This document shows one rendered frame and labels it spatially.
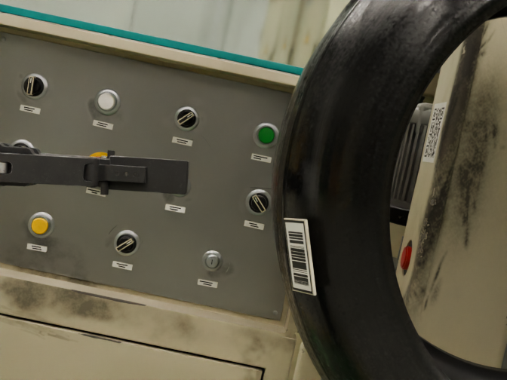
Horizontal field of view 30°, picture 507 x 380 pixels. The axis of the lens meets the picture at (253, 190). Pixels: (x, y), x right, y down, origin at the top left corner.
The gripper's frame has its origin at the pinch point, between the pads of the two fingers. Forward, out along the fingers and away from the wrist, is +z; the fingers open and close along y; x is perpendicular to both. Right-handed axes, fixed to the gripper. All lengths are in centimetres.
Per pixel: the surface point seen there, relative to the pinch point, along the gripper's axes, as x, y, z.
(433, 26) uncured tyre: -13.4, -11.6, 22.4
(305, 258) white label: 5.2, -11.1, 13.8
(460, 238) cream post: 6.2, 26.5, 34.4
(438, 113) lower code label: -8.6, 32.7, 31.9
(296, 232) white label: 3.3, -10.1, 13.1
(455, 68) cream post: -13.9, 28.9, 32.7
